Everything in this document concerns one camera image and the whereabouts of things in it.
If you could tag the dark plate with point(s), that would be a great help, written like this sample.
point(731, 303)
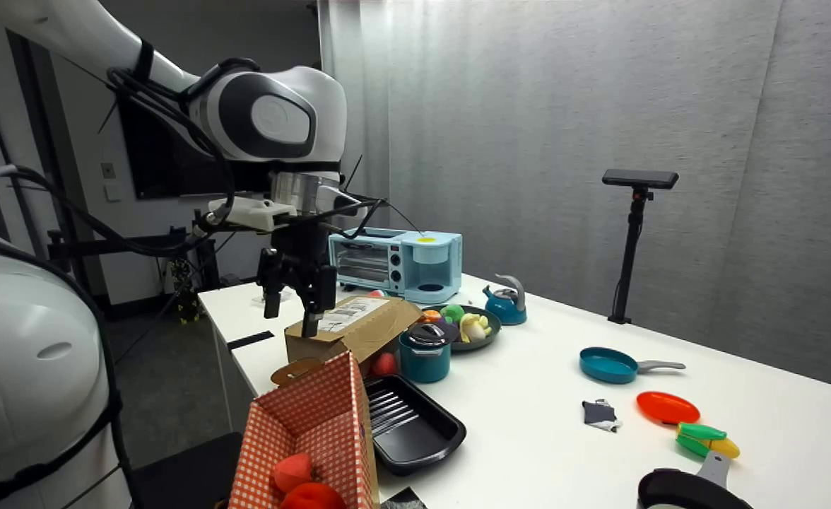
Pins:
point(459, 347)

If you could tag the red toy tomato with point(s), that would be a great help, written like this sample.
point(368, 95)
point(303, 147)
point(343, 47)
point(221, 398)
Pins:
point(385, 365)

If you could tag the brown cardboard box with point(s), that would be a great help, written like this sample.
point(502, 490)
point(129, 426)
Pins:
point(357, 327)

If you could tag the orange toy plate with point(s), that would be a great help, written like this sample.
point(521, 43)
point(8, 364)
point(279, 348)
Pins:
point(666, 409)

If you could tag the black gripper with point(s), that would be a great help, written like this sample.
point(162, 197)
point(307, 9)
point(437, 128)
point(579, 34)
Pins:
point(297, 255)

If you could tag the red plush toy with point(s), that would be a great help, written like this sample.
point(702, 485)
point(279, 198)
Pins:
point(297, 488)

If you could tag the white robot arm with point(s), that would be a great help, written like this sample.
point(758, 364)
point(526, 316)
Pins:
point(237, 115)

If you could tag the teal toy frying pan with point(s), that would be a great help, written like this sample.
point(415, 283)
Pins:
point(620, 368)

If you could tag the red checkered toy basket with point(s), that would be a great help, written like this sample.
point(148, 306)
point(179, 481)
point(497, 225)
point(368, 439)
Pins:
point(324, 417)

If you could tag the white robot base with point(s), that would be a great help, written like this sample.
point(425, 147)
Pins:
point(57, 403)

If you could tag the black pan with handle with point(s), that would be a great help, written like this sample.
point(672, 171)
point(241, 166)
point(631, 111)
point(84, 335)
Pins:
point(683, 490)

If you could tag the teal toy kettle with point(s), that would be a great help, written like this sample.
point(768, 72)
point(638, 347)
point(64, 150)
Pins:
point(507, 301)

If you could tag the glass pot lid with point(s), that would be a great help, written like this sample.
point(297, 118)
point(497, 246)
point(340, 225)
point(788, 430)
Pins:
point(427, 335)

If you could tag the blue toy toaster oven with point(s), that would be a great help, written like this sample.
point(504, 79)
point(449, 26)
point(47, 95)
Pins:
point(420, 266)

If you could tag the blue pot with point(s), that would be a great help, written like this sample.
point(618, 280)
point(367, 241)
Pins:
point(423, 365)

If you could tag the yellow plush banana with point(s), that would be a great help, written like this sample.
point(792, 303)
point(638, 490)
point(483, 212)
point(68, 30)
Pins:
point(477, 327)

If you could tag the black tray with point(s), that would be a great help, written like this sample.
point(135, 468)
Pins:
point(412, 430)

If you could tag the green plush vegetable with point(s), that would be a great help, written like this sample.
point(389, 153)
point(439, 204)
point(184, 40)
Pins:
point(453, 311)

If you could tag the black camera stand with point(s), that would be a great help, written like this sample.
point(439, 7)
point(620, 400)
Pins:
point(642, 184)

